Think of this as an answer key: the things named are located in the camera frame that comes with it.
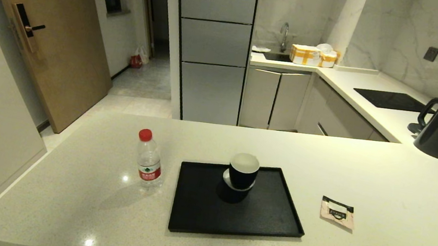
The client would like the black rectangular serving tray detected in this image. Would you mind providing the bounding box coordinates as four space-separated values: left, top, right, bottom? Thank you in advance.
167 154 313 246

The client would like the dark kitchen sink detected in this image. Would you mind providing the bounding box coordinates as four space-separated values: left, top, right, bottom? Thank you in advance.
262 51 293 63

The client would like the white crumpled plastic bag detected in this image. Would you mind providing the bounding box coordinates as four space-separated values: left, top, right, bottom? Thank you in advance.
316 42 335 56

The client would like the clear water bottle red label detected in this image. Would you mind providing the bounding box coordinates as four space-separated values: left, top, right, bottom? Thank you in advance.
132 128 169 190

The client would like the chrome sink faucet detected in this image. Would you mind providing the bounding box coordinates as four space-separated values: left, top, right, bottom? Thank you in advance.
277 21 291 53

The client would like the black mug white inside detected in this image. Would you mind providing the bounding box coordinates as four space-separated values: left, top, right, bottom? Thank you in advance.
226 151 262 192

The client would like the small cardboard box yellow tape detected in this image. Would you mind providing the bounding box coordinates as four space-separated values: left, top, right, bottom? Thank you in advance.
318 48 341 69

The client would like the white round coaster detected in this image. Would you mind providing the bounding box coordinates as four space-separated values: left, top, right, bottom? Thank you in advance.
221 168 257 194

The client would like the grey tall refrigerator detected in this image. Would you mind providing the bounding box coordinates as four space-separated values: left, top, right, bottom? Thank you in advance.
159 0 258 128

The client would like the beige drawer cabinet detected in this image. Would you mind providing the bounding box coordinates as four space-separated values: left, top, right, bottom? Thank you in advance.
295 73 396 144

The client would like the wooden entrance door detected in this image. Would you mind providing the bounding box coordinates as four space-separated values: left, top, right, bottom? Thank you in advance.
0 0 124 140

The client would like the pink black tea sachet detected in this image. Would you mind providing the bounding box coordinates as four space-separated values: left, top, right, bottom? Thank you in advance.
318 195 358 231

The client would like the black induction cooktop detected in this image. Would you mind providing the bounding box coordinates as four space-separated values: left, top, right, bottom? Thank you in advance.
352 87 438 115

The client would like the large cardboard box yellow tape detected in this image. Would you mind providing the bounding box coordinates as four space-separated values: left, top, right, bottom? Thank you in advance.
289 43 322 67

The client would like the beige base cabinet door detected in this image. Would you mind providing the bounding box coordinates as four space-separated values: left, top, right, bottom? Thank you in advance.
268 69 312 134
240 66 282 131

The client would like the dark wall socket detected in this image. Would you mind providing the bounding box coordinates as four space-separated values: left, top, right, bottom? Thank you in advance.
423 46 438 63

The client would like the black door lock with handle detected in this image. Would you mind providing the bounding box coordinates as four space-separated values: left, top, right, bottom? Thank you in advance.
5 1 49 54

